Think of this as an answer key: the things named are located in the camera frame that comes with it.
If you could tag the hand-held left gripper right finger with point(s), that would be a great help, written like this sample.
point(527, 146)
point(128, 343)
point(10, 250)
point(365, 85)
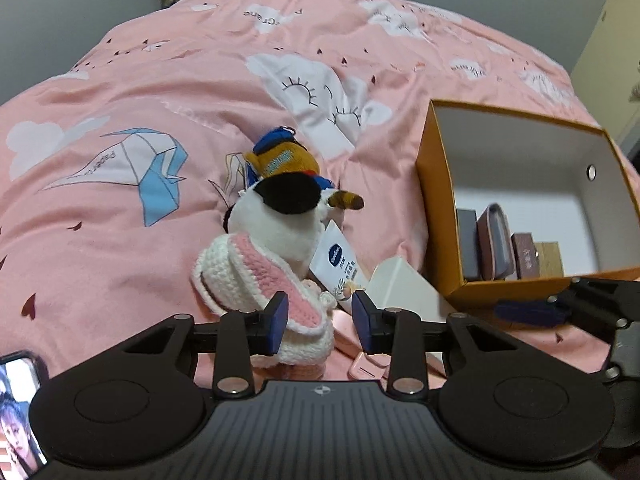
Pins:
point(362, 325)

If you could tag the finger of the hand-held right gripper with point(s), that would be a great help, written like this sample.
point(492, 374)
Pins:
point(530, 312)

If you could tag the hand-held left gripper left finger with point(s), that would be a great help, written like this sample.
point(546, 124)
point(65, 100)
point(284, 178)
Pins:
point(276, 320)

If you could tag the pink plastic case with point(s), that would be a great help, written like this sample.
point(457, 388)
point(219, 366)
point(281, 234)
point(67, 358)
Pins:
point(367, 367)

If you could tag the dark purple printed box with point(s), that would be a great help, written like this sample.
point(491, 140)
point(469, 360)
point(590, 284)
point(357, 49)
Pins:
point(526, 255)

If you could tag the pale grey cardboard box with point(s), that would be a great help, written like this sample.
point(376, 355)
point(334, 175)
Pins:
point(400, 280)

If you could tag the white pink crochet bunny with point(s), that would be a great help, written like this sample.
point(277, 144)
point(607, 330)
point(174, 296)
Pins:
point(250, 265)

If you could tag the white hand cream tube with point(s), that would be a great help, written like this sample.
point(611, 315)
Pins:
point(332, 260)

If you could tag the white plush black brown ears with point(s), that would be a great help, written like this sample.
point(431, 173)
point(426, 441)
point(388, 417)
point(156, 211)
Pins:
point(280, 230)

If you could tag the orange cardboard box white inside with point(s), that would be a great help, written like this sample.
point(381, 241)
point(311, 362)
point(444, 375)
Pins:
point(525, 160)

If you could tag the brown bear plush blue hat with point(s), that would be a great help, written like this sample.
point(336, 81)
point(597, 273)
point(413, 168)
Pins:
point(290, 160)

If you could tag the small tan box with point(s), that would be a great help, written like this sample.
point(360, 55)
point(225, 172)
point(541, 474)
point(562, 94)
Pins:
point(550, 260)

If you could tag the pink zip case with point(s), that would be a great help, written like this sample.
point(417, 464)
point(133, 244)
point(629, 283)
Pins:
point(495, 245)

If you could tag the dark grey box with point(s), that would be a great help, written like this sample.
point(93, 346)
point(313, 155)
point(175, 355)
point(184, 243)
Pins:
point(468, 245)

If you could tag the cream door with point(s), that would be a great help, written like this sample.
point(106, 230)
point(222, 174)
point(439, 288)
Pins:
point(605, 60)

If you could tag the pink printed blanket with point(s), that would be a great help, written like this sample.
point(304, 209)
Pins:
point(150, 85)

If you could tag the smartphone with lit screen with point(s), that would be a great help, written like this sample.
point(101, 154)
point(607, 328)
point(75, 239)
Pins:
point(20, 410)

